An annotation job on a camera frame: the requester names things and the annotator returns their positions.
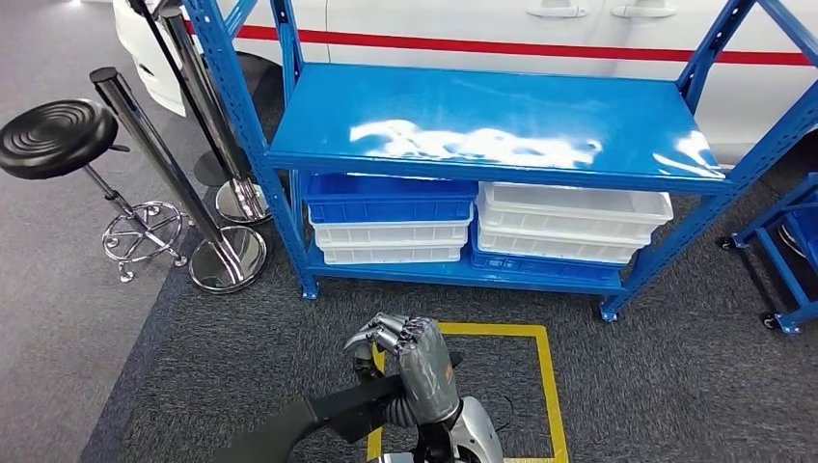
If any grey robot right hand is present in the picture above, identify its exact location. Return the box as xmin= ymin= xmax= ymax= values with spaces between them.
xmin=343 ymin=312 xmax=463 ymax=428

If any black plastic plate part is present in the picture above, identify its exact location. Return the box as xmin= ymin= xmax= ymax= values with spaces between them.
xmin=210 ymin=351 xmax=465 ymax=463

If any blue metal shelf rack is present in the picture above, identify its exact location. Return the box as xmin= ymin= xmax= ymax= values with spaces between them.
xmin=181 ymin=0 xmax=818 ymax=323

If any yellow floor tape square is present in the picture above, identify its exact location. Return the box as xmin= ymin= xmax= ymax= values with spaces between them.
xmin=367 ymin=321 xmax=571 ymax=463

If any white plastic bin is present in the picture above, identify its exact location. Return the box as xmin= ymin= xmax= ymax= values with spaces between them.
xmin=318 ymin=242 xmax=463 ymax=266
xmin=308 ymin=209 xmax=476 ymax=250
xmin=475 ymin=223 xmax=648 ymax=265
xmin=475 ymin=181 xmax=675 ymax=243

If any white car with red stripe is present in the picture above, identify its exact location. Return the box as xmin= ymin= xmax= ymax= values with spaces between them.
xmin=111 ymin=0 xmax=818 ymax=169

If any blue wheeled cart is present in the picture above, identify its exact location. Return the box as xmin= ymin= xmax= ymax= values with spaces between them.
xmin=718 ymin=171 xmax=818 ymax=336

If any black stool with chrome base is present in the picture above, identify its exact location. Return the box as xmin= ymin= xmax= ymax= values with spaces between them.
xmin=0 ymin=97 xmax=194 ymax=285

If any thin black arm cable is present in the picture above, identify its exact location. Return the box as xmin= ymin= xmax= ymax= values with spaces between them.
xmin=493 ymin=395 xmax=521 ymax=433

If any chrome stanchion post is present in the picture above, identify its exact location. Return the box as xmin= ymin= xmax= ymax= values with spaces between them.
xmin=88 ymin=66 xmax=269 ymax=296
xmin=158 ymin=5 xmax=274 ymax=226

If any white car door handle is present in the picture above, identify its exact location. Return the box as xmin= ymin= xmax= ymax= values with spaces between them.
xmin=609 ymin=2 xmax=679 ymax=19
xmin=524 ymin=2 xmax=591 ymax=19

